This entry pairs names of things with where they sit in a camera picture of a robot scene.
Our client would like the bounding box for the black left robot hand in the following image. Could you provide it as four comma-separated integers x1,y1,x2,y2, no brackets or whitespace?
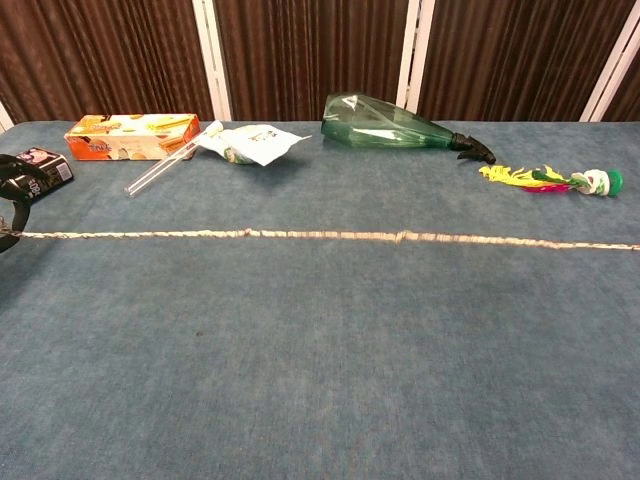
0,153,50,254

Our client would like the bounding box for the braided beige rope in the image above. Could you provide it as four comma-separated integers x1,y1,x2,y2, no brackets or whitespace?
19,227,640,252

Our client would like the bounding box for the black printed box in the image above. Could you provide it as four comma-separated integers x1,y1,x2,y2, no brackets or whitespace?
14,146,75,197

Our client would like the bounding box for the orange biscuit box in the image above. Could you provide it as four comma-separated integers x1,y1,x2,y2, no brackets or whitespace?
64,113,202,162

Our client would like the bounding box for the clear glass tube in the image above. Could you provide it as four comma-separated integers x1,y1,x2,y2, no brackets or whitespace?
124,137,199,198

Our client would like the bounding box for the white plastic snack bag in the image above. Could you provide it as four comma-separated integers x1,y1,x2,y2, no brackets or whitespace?
195,119,313,167

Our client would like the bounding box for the blue table cloth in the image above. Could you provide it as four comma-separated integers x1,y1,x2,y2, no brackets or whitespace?
0,118,640,480

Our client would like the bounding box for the green spray bottle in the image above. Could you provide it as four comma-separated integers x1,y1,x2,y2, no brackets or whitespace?
320,91,498,165

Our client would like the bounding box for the colourful feather shuttlecock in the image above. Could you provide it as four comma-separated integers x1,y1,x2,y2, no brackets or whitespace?
478,163,625,199

